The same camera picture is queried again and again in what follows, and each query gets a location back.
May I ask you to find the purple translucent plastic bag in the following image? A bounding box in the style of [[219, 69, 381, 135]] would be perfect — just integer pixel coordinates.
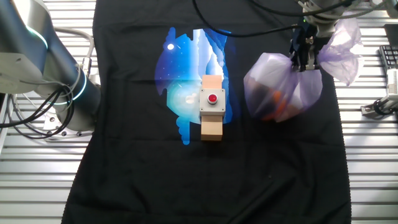
[[243, 17, 364, 123]]

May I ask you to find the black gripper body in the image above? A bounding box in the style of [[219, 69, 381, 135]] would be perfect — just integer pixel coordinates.
[[289, 22, 336, 53]]

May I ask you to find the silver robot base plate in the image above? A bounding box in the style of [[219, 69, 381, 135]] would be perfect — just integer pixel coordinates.
[[42, 110, 94, 139]]

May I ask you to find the black computer keyboard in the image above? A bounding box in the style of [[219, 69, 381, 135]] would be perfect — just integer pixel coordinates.
[[379, 45, 398, 70]]

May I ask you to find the black base cable bundle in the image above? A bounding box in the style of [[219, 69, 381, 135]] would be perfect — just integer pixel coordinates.
[[0, 83, 76, 140]]

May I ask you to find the small silver bracket mount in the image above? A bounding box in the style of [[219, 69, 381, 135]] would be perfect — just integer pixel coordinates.
[[360, 94, 398, 118]]

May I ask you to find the white box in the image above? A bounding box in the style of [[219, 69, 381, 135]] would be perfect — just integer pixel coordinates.
[[248, 55, 292, 88]]

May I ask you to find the orange-tan block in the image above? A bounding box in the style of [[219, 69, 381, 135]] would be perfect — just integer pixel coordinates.
[[261, 89, 289, 121]]

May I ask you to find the black t-shirt with blue print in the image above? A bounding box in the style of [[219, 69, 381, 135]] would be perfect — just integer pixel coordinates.
[[61, 0, 352, 224]]

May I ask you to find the black flat object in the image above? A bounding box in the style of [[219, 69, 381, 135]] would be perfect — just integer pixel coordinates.
[[384, 23, 398, 46]]

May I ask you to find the grey box with red button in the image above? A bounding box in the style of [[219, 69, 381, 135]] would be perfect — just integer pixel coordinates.
[[198, 88, 226, 118]]

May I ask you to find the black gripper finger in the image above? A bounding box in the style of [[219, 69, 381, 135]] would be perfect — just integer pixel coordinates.
[[290, 45, 305, 72], [303, 36, 321, 73]]

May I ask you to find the grey base cable with connector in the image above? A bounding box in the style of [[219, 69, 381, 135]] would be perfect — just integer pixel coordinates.
[[53, 26, 96, 78]]

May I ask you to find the long tan wooden block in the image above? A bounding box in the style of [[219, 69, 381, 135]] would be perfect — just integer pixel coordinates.
[[200, 74, 224, 142]]

